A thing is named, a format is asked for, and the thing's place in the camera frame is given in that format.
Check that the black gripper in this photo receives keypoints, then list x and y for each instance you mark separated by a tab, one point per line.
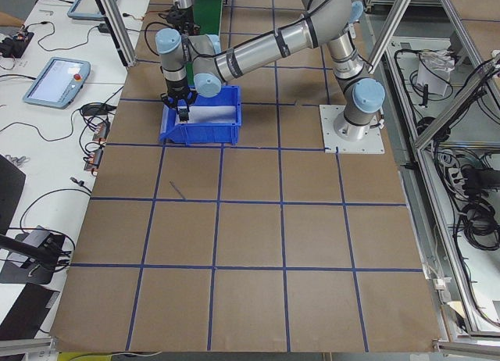
178	94
180	16

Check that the green conveyor belt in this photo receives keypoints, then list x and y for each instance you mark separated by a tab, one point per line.
209	9

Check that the far teach pendant tablet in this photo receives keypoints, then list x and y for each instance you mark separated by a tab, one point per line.
85	10

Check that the near teach pendant tablet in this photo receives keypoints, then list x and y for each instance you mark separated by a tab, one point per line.
58	83

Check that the blue left plastic bin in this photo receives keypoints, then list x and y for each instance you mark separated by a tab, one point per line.
198	133

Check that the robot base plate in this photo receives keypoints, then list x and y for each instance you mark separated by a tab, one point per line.
341	137

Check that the teach pendant tablet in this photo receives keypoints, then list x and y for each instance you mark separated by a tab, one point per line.
85	10
58	83

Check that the white foam pad left bin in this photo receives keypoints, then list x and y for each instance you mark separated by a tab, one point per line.
210	114

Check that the aluminium frame post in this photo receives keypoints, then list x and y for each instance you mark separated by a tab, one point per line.
120	37

